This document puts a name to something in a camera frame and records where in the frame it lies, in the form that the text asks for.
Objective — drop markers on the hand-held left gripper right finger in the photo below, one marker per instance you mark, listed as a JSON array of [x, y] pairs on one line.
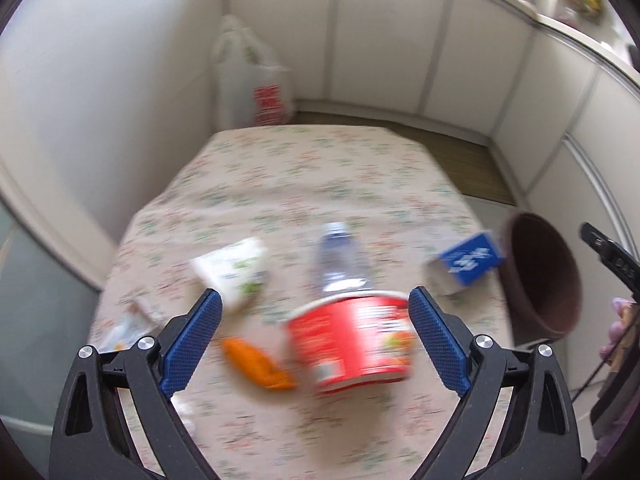
[[440, 340]]

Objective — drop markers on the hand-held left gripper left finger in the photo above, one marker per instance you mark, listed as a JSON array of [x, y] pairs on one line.
[[192, 345]]

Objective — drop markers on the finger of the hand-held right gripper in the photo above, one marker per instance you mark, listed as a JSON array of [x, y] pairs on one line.
[[615, 257]]

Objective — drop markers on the pale wrapper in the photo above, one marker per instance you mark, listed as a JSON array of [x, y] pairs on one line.
[[132, 325]]

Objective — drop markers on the orange wrapper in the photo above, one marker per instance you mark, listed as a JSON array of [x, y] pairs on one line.
[[255, 362]]

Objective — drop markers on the white tissue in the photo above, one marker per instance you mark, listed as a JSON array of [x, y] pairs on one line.
[[186, 415]]

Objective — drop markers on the brown plastic bin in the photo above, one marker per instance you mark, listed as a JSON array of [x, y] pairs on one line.
[[542, 280]]

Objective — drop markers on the blue white box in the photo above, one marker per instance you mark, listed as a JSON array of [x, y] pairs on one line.
[[467, 262]]

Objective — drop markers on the white green carton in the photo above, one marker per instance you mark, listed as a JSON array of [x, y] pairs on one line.
[[232, 272]]

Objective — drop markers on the red instant noodle cup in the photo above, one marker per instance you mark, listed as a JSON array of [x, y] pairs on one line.
[[350, 345]]

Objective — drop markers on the clear plastic bottle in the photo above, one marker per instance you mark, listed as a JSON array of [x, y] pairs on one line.
[[340, 265]]

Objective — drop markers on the purple cloth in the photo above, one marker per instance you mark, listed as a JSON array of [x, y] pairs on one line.
[[616, 332]]

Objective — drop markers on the white cabinet with drawers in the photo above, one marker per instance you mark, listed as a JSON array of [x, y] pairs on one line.
[[565, 120]]

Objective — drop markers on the grey glass door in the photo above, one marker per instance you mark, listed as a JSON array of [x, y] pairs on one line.
[[40, 320]]

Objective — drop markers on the floral tablecloth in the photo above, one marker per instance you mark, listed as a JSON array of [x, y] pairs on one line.
[[300, 185]]

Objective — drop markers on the white plastic bag red print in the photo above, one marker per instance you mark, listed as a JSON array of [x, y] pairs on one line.
[[250, 90]]

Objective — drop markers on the white kitchen countertop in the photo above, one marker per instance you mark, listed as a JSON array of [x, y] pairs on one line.
[[525, 5]]

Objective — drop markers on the white cabinet with doors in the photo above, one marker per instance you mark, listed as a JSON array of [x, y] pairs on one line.
[[380, 45]]

